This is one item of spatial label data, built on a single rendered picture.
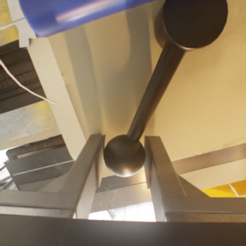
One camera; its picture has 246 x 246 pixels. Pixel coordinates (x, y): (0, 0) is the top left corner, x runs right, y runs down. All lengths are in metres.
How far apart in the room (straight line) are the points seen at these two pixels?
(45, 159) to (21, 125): 0.21
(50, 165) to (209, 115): 0.95
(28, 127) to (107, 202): 0.60
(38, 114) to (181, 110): 0.84
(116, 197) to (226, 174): 0.61
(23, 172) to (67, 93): 0.99
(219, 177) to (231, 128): 0.92
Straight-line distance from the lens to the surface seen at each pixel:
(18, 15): 0.23
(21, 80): 1.01
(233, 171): 1.13
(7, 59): 1.03
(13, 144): 1.09
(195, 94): 0.17
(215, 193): 3.20
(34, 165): 1.09
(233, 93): 0.19
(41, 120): 0.95
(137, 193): 1.06
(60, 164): 1.03
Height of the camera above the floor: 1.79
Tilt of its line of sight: 7 degrees up
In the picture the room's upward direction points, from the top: 105 degrees counter-clockwise
